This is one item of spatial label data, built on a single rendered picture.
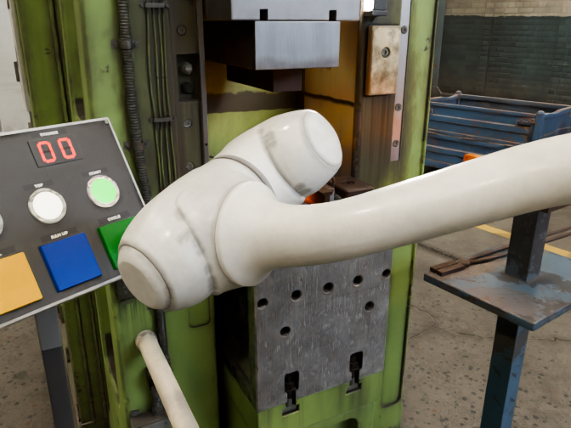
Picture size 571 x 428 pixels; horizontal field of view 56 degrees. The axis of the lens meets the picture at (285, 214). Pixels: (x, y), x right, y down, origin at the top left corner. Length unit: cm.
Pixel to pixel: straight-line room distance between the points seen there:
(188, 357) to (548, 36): 837
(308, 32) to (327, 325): 69
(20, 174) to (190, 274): 49
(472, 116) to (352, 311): 370
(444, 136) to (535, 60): 450
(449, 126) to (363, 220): 459
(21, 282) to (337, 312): 76
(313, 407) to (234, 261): 101
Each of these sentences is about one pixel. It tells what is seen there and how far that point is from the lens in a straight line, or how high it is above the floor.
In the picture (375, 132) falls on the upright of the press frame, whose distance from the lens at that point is 148.
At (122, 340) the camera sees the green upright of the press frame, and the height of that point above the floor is 63.
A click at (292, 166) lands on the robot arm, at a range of 58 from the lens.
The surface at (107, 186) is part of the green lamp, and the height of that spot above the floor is 110.
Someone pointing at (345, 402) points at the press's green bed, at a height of 40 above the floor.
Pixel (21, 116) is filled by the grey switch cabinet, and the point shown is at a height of 41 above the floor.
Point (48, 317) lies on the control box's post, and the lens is 106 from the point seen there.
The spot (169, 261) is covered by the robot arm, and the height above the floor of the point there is 117.
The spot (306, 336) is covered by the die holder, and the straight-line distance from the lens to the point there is 132.
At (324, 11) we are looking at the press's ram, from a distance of 120.
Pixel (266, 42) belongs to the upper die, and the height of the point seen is 132.
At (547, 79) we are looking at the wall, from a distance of 927.
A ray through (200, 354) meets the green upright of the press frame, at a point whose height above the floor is 53.
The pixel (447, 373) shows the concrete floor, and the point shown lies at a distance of 239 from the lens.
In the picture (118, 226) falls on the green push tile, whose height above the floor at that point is 104.
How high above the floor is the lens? 136
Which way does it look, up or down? 20 degrees down
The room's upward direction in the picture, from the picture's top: straight up
